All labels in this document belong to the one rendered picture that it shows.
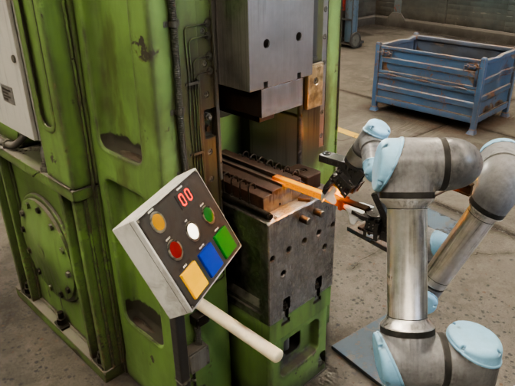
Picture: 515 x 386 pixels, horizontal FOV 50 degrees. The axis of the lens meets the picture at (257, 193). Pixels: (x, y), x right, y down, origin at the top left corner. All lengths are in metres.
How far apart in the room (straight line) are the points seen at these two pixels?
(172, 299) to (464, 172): 0.76
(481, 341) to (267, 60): 1.02
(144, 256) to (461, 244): 0.81
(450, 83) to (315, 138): 3.46
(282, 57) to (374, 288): 1.72
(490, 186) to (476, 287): 1.92
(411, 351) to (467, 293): 2.06
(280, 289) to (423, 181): 1.02
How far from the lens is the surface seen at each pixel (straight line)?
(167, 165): 1.78
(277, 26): 1.80
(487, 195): 1.46
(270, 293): 2.06
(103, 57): 2.01
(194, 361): 2.17
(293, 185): 1.95
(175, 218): 1.48
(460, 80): 5.60
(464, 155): 1.23
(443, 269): 1.57
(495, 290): 3.35
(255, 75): 1.75
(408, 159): 1.19
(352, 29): 9.28
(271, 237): 1.93
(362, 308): 3.04
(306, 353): 2.51
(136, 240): 1.40
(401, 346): 1.24
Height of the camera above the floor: 1.84
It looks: 26 degrees down
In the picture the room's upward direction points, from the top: 1 degrees counter-clockwise
